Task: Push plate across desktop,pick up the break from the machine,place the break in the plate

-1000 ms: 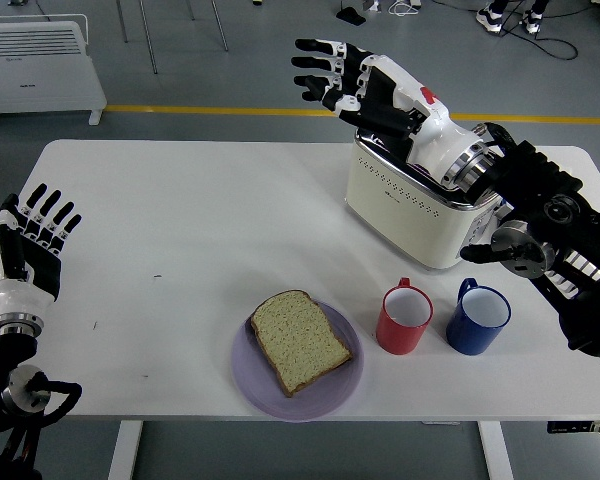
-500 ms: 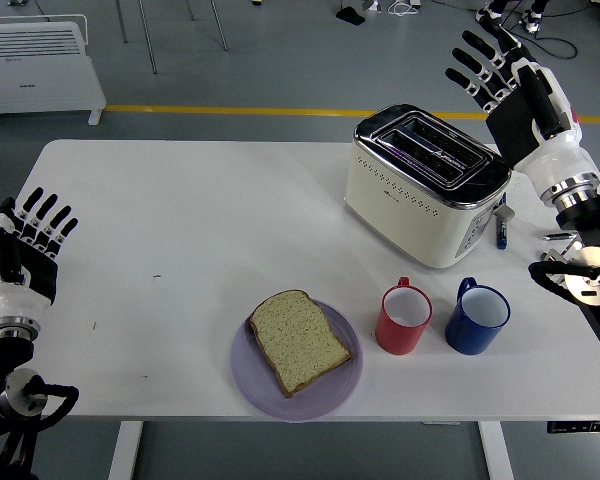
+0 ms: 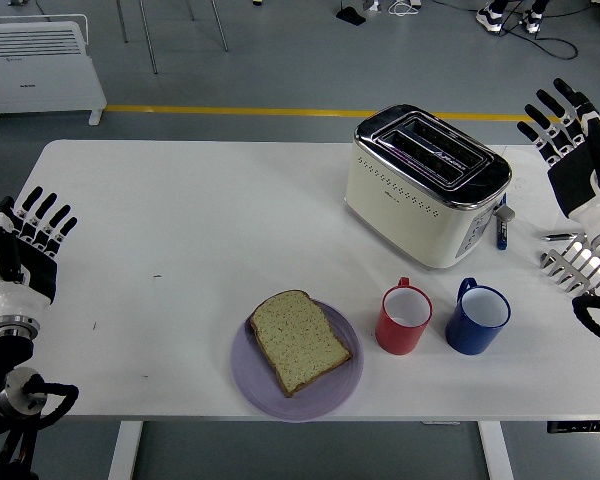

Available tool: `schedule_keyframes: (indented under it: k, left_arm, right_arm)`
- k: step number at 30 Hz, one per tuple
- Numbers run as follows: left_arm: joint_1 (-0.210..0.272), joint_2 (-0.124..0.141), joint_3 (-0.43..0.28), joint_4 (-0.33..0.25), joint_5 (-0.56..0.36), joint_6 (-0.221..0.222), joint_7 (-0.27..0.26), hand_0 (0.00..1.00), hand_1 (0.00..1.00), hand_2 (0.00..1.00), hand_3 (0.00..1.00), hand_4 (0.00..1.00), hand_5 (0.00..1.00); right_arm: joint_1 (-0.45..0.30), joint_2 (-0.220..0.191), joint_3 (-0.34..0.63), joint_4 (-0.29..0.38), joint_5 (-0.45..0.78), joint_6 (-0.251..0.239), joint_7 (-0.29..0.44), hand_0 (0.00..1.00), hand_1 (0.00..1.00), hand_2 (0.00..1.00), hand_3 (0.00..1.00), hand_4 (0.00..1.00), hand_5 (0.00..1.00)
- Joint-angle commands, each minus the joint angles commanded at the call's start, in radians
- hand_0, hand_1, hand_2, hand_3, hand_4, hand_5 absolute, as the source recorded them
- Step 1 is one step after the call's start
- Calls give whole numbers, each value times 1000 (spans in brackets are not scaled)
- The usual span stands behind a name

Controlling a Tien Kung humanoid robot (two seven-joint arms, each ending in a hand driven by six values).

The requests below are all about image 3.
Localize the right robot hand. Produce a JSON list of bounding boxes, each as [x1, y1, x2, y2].
[[516, 77, 600, 236]]

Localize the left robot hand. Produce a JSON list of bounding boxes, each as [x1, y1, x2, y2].
[[0, 185, 79, 322]]

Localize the lilac round plate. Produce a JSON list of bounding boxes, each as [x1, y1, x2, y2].
[[229, 297, 365, 425]]

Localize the slice of bread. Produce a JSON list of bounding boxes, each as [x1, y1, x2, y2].
[[249, 289, 355, 399]]

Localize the white paper sheet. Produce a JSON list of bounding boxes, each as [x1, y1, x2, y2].
[[499, 144, 574, 226]]

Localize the silver black pen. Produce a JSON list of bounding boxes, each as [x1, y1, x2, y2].
[[539, 231, 589, 243]]

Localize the metal toast rack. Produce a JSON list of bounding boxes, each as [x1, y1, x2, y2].
[[538, 234, 600, 303]]

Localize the blue marker pen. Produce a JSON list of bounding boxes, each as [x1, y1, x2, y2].
[[490, 192, 510, 251]]

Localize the person's white black sneaker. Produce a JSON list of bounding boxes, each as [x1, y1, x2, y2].
[[474, 1, 505, 34], [522, 5, 549, 35]]

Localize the cream chrome toaster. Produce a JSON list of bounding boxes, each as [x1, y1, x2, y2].
[[343, 103, 516, 271]]

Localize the blue mug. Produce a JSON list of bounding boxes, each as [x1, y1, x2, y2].
[[444, 277, 511, 356]]

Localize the white panel heater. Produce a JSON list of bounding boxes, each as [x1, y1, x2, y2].
[[0, 13, 108, 131]]

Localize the white table leg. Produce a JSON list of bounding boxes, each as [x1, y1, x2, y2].
[[477, 422, 516, 480], [107, 421, 144, 480]]

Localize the red mug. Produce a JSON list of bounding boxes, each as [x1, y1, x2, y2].
[[374, 276, 434, 356]]

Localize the black table control panel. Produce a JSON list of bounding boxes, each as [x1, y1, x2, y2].
[[546, 421, 600, 435]]

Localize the metal chair legs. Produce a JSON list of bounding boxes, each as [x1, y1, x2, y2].
[[114, 0, 230, 75]]

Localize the yellow floor tape line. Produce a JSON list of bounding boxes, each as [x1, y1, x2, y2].
[[104, 103, 600, 125]]

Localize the black foot pedal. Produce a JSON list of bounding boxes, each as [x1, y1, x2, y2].
[[335, 5, 367, 26]]

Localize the black floor cable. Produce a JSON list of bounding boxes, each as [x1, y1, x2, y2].
[[494, 14, 579, 61]]

